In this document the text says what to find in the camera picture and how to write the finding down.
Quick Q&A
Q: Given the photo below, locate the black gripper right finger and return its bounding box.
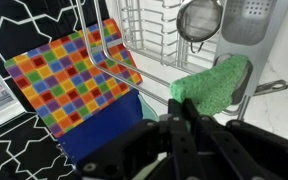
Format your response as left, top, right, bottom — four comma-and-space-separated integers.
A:
182, 99, 239, 180

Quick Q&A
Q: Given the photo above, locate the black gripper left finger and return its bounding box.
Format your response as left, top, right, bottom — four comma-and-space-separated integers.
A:
168, 99, 198, 180

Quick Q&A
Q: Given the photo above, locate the green sponge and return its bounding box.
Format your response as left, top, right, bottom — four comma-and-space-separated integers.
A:
170, 55, 248, 116

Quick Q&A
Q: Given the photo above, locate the metal dish rack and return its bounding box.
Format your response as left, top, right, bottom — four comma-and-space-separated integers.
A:
75, 0, 252, 121

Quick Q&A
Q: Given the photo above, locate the metal spoon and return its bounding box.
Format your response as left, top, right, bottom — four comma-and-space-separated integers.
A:
254, 80, 288, 96

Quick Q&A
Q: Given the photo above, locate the colourful checkered cutting board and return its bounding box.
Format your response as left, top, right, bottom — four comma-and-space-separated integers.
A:
4, 19, 143, 163

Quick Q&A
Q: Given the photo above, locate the metal mesh strainer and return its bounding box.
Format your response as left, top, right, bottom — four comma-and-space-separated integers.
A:
176, 0, 223, 54

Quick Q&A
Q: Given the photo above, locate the grey utensil holder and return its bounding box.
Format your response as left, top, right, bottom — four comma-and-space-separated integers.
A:
215, 0, 288, 105

